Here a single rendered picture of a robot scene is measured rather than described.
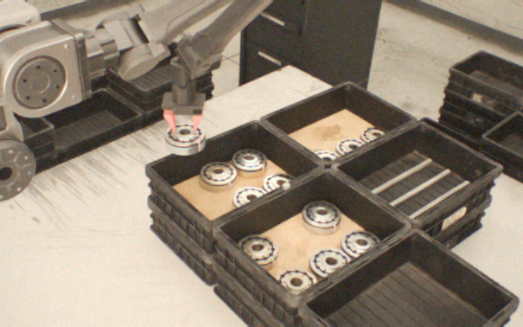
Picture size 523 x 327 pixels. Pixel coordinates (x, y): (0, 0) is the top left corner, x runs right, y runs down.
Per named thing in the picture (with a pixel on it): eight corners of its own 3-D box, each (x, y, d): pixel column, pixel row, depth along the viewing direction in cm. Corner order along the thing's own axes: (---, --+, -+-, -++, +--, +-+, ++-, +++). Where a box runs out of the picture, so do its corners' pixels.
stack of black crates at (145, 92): (149, 178, 295) (143, 92, 268) (111, 149, 311) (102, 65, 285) (215, 145, 318) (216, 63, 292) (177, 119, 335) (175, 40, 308)
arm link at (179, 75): (165, 56, 153) (181, 65, 150) (188, 48, 157) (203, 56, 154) (166, 82, 157) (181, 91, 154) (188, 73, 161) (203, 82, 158)
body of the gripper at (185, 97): (164, 98, 163) (163, 72, 159) (205, 99, 164) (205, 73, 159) (162, 112, 158) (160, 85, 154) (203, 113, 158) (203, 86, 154)
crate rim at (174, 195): (209, 234, 156) (209, 226, 155) (142, 172, 174) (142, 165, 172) (327, 173, 178) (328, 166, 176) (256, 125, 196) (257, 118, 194)
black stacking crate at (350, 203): (290, 338, 144) (294, 304, 137) (210, 262, 162) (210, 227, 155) (405, 260, 166) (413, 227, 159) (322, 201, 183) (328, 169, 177)
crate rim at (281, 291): (294, 310, 138) (295, 302, 137) (209, 234, 156) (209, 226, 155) (412, 233, 160) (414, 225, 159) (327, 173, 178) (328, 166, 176)
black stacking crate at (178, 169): (209, 261, 162) (209, 227, 155) (145, 200, 179) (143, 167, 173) (322, 200, 184) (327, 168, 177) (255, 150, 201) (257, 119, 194)
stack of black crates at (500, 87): (529, 160, 322) (558, 80, 295) (500, 184, 304) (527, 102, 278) (459, 126, 344) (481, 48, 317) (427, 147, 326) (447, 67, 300)
